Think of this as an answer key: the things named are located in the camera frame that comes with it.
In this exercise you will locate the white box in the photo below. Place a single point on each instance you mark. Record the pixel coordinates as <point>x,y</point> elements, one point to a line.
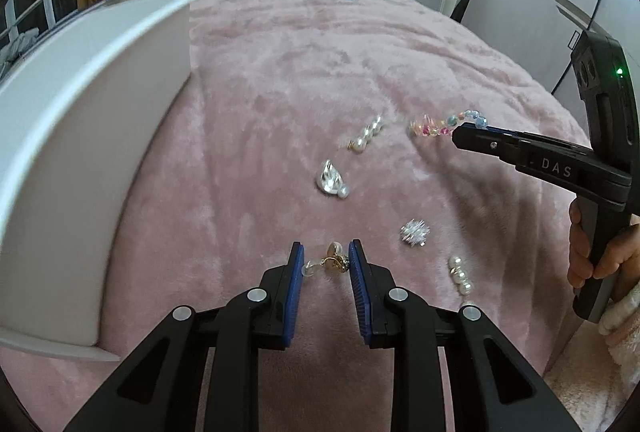
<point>90,151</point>

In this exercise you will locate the person's pink fluffy robe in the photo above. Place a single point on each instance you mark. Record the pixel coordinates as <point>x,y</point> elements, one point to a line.
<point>595,387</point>

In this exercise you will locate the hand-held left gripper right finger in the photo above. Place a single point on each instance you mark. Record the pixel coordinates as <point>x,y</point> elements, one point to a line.
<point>358,272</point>

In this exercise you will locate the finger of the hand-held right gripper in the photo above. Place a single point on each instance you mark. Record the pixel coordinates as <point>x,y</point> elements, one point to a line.
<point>487,145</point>

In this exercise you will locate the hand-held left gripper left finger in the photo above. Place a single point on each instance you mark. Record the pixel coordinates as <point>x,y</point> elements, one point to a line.
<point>296,269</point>

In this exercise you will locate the silver sparkly brooch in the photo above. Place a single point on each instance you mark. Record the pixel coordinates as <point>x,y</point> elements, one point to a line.
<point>415,233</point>

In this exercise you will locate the silver shell brooch with pearl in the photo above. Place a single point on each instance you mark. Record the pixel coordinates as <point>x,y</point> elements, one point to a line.
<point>330,179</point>

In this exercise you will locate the gold pearl earring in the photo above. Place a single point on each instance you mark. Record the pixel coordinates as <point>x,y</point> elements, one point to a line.
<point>336,258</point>

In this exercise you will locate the pink fluffy blanket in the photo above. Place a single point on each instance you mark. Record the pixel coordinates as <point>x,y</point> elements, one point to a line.
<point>280,86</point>

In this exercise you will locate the person's right hand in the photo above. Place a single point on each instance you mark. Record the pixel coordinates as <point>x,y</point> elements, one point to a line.
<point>582,252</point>

